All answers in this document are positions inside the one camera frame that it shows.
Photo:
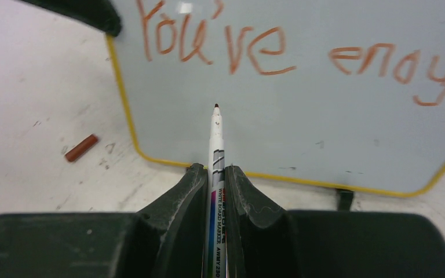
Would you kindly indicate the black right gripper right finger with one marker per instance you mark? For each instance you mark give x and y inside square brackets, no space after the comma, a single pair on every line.
[266,240]

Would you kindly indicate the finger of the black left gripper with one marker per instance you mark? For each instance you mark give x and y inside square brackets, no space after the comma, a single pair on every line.
[99,14]

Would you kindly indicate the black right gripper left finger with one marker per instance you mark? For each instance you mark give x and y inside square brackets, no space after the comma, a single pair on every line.
[164,239]

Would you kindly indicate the white whiteboard marker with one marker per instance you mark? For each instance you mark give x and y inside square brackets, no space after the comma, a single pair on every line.
[214,262]

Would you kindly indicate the red marker cap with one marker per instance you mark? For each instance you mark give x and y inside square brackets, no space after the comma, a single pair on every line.
[79,150]

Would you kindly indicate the yellow framed whiteboard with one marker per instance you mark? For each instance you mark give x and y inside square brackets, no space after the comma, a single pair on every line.
[329,93]

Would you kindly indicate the black whiteboard foot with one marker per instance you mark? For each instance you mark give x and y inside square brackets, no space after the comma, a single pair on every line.
[345,199]

